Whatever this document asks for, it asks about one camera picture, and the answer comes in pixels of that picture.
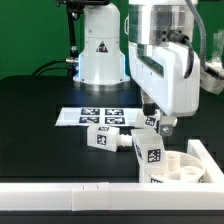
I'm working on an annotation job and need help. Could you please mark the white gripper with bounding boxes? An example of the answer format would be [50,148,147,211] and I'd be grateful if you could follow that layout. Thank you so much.
[129,42,200,136]

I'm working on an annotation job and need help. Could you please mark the white L-shaped fence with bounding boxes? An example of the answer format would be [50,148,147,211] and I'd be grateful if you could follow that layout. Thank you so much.
[0,140,224,211]

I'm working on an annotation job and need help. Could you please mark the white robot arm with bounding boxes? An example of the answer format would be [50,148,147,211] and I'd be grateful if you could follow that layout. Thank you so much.
[74,0,200,118]

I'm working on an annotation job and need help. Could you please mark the black camera stand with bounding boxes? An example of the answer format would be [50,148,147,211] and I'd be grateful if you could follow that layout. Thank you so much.
[56,0,110,76]

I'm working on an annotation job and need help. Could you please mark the black cables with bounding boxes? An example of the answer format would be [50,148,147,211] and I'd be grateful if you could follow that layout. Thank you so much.
[31,59,73,77]

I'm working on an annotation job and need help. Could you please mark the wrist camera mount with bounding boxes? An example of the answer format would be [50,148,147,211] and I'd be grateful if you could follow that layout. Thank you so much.
[199,29,224,96]

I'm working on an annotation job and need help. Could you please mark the white marker sheet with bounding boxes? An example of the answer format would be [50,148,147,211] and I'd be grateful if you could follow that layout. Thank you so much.
[55,107,140,127]

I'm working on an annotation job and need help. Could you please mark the white round stool seat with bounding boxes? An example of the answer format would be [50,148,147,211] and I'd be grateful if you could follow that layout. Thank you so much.
[139,150,206,184]

